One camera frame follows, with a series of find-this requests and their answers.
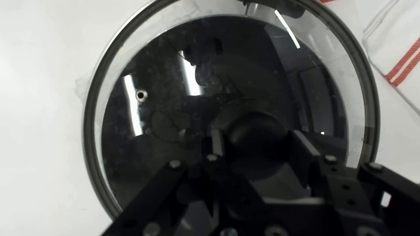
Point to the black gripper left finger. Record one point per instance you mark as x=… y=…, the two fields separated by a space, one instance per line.
x=149 y=204

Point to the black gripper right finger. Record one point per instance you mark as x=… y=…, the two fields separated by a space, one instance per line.
x=372 y=196

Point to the glass lid with black knob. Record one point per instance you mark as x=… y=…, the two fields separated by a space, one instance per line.
x=153 y=56

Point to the black cooking pot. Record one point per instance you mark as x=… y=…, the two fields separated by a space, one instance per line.
x=280 y=5

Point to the white towel with red stripes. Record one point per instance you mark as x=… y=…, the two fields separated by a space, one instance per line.
x=402 y=65

